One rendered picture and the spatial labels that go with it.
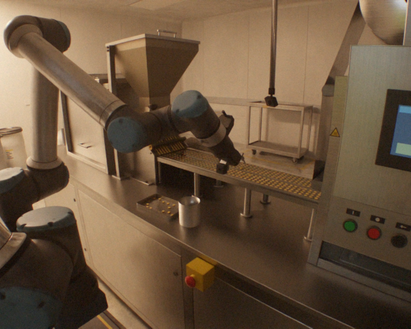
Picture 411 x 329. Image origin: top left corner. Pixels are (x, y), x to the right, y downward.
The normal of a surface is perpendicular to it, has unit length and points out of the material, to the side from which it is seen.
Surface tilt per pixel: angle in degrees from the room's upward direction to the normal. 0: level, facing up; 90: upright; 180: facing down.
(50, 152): 105
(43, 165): 57
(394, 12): 90
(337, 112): 90
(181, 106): 42
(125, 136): 92
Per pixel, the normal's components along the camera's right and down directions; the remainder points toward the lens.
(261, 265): 0.00, -0.95
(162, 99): 0.76, 0.21
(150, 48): 0.66, 0.63
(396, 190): -0.65, 0.24
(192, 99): -0.41, -0.51
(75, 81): 0.00, -0.17
